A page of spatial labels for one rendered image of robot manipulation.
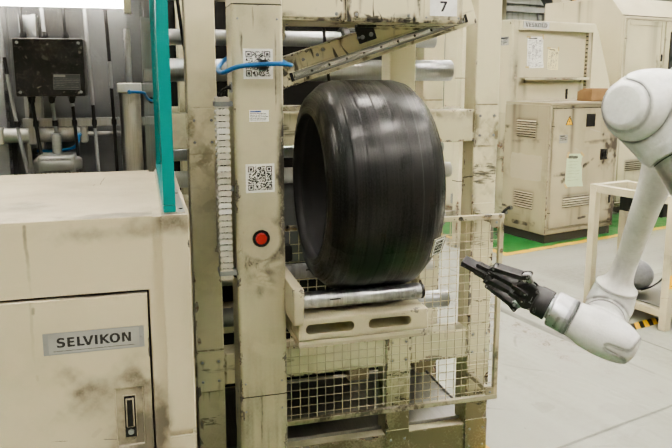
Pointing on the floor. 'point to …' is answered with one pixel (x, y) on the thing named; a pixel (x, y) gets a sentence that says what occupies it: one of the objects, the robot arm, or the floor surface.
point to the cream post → (241, 137)
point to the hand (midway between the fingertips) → (475, 266)
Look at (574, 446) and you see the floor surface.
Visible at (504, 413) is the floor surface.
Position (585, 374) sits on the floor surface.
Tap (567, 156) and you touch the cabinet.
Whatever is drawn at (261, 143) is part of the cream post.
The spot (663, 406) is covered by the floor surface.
